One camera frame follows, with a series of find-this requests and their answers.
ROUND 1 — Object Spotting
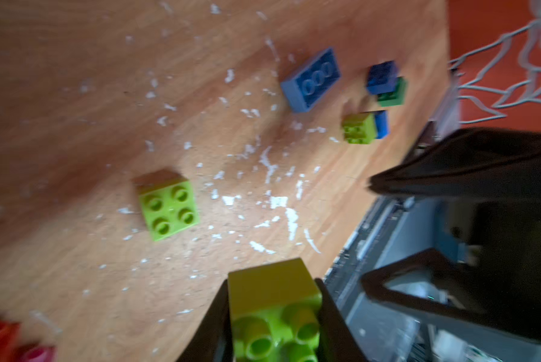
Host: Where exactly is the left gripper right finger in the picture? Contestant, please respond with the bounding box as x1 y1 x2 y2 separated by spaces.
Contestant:
314 278 368 362

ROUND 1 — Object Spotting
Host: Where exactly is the small blue lego brick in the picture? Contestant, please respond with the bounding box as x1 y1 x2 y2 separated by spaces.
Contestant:
375 110 389 140
366 60 398 95

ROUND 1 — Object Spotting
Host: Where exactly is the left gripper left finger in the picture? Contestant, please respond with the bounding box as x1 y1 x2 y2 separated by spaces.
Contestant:
177 280 234 362

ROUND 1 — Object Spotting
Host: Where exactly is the lime green lego brick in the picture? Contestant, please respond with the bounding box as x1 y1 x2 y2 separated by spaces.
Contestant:
228 258 323 361
341 113 377 145
133 168 200 242

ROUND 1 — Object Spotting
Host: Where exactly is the dark green lego brick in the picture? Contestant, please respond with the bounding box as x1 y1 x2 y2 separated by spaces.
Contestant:
377 77 408 107

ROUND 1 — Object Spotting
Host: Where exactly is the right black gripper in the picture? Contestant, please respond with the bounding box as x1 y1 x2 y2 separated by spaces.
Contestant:
360 128 541 344

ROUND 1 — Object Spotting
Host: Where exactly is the long blue lego brick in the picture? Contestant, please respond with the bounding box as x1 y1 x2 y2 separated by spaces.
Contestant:
280 48 341 113

